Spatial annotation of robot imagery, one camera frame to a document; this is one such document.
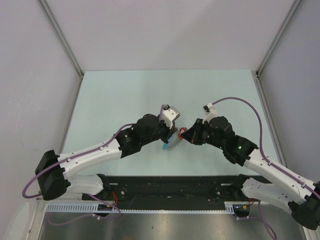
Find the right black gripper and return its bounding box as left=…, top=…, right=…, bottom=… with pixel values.
left=180, top=118, right=225, bottom=150

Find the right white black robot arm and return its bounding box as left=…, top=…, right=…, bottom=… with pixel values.
left=181, top=116, right=320, bottom=230

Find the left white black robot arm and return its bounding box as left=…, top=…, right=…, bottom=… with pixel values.
left=35, top=112, right=180, bottom=201

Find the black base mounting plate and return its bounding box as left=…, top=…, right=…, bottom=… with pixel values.
left=98, top=174, right=258, bottom=210

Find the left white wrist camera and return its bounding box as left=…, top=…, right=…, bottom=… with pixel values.
left=161, top=104, right=180, bottom=129

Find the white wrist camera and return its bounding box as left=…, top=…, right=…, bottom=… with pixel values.
left=202, top=103, right=218, bottom=124
left=161, top=104, right=180, bottom=129

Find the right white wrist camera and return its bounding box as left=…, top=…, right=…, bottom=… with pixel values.
left=202, top=103, right=218, bottom=124

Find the white slotted cable duct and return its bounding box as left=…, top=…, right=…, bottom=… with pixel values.
left=45, top=202, right=249, bottom=215

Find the left aluminium frame post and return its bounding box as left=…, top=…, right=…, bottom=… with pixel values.
left=37, top=0, right=84, bottom=77

